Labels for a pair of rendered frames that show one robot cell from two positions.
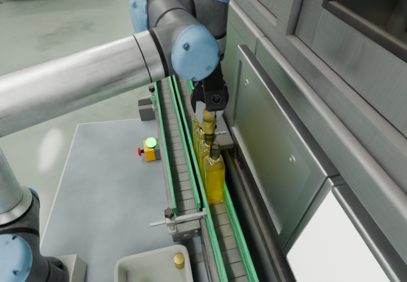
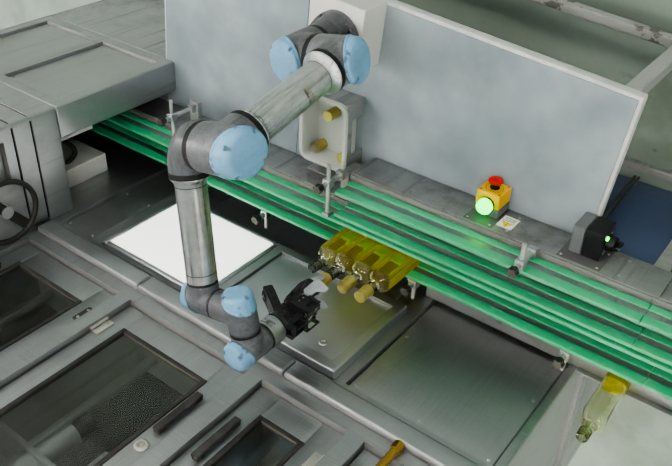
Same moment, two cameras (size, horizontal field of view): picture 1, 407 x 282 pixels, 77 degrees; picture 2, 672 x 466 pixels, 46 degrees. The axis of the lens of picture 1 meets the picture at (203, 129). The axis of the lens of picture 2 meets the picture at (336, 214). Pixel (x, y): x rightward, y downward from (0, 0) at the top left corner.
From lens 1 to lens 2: 2.07 m
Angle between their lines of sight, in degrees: 77
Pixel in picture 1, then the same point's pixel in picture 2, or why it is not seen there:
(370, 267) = (179, 273)
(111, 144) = (551, 142)
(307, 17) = (224, 380)
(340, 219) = not seen: hidden behind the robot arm
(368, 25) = (173, 364)
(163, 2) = (217, 313)
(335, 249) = not seen: hidden behind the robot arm
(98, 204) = (444, 92)
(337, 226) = not seen: hidden behind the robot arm
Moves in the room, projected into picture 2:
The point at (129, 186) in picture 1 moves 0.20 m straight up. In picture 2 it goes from (458, 140) to (419, 167)
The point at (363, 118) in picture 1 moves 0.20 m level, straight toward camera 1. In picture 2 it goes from (179, 327) to (144, 263)
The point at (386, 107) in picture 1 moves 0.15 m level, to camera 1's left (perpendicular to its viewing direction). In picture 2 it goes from (172, 335) to (176, 299)
